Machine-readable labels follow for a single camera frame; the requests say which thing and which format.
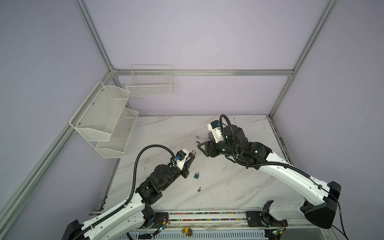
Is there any lower white mesh shelf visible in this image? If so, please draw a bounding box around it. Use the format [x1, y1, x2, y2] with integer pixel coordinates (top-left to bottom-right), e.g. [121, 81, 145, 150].
[96, 108, 139, 159]

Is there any brass padlock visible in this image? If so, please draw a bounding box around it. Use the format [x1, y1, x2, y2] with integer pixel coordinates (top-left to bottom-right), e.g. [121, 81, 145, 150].
[189, 150, 196, 159]

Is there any white wire basket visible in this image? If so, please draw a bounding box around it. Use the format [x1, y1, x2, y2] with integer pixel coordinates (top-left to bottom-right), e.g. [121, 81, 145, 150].
[126, 65, 174, 97]

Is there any white mesh shelf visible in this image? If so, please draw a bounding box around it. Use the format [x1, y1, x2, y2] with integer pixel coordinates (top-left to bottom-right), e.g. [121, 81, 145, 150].
[96, 108, 139, 159]
[69, 82, 130, 142]

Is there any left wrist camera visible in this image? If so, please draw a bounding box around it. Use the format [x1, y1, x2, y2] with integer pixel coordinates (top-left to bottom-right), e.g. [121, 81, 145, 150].
[172, 149, 190, 170]

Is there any aluminium rail bed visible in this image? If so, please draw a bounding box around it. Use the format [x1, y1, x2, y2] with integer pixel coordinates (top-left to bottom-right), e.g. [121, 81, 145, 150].
[89, 207, 338, 240]

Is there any upper white mesh shelf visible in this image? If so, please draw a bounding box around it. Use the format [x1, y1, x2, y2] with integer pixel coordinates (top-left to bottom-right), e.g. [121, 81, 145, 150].
[69, 82, 130, 142]

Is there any silver combination wrench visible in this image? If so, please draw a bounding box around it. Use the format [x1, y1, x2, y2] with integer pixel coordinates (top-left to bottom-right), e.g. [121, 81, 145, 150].
[196, 136, 211, 141]

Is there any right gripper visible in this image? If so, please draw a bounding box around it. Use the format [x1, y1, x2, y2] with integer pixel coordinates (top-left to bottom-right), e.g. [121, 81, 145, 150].
[194, 136, 238, 158]

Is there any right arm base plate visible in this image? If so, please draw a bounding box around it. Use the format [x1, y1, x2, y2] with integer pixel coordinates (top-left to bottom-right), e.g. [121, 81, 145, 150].
[246, 200, 288, 228]

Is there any yellow padlock on rail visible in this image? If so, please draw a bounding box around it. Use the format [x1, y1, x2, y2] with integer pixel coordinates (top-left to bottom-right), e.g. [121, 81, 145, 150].
[182, 227, 193, 237]

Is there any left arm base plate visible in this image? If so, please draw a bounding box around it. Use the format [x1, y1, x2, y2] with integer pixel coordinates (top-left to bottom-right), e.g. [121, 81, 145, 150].
[138, 212, 169, 229]

